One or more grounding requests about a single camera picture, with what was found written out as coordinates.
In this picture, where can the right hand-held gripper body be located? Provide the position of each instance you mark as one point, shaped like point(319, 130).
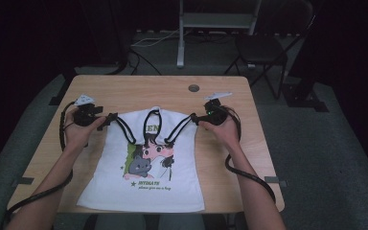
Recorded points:
point(215, 115)

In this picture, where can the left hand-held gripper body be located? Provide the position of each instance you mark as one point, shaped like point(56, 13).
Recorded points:
point(86, 115)

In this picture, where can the white printed tank top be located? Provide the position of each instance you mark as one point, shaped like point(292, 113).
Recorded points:
point(147, 179)

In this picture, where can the person's right hand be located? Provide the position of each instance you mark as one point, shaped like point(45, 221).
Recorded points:
point(225, 131)

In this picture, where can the person's left hand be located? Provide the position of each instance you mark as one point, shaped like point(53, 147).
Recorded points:
point(80, 134)

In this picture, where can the grey round table grommet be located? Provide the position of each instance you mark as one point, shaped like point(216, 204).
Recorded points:
point(194, 88)

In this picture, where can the black folding chair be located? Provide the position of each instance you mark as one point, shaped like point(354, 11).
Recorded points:
point(262, 48)

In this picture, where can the long power strip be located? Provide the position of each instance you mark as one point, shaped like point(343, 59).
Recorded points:
point(159, 31)

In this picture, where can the black stand base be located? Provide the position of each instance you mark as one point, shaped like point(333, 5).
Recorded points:
point(306, 99)

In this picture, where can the grey metal stand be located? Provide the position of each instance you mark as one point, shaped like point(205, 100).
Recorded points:
point(215, 19)

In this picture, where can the person's right leg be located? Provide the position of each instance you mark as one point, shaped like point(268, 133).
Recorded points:
point(182, 222)

